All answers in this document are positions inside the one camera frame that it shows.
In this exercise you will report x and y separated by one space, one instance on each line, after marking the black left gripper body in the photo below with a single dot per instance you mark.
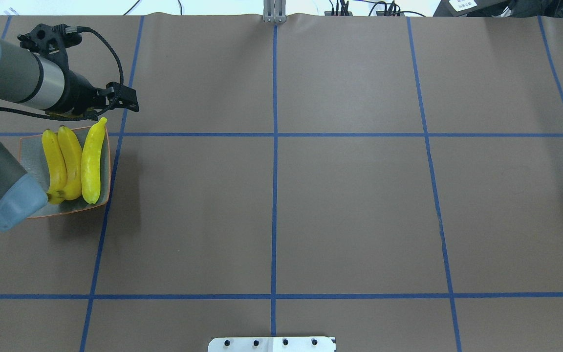
75 94

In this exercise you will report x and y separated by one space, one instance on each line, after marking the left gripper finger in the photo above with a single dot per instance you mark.
120 96

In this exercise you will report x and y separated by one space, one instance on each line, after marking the aluminium frame post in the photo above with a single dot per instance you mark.
274 11

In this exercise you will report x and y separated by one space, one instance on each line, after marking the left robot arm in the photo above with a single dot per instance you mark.
20 194

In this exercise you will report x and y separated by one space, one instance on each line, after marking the grey square plate orange rim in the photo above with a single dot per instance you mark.
32 158

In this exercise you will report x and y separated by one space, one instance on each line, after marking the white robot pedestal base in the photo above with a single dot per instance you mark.
273 344

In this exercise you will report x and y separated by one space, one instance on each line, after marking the yellow banana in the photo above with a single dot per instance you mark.
56 166
91 162
72 150

